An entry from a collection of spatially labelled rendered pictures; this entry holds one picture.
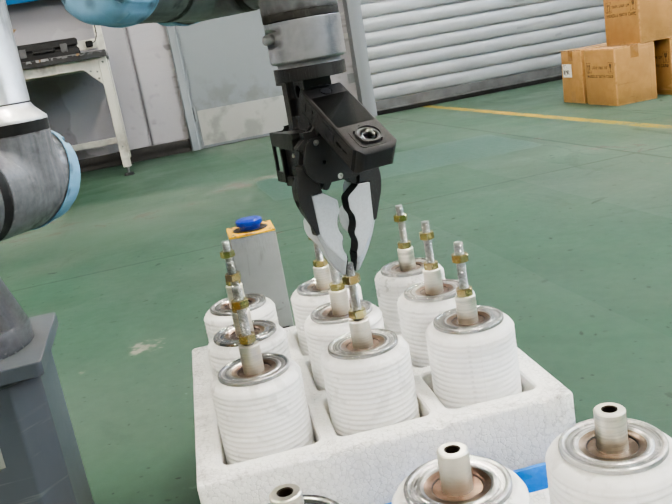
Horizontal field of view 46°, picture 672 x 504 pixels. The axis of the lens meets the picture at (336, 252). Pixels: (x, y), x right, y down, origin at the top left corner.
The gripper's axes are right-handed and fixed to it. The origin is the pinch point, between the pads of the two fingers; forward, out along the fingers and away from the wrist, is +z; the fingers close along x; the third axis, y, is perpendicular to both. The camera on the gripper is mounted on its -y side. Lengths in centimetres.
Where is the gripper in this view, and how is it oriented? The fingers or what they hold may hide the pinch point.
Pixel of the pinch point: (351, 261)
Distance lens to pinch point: 80.5
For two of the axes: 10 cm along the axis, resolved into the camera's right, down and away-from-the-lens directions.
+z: 1.6, 9.5, 2.5
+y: -4.4, -1.6, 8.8
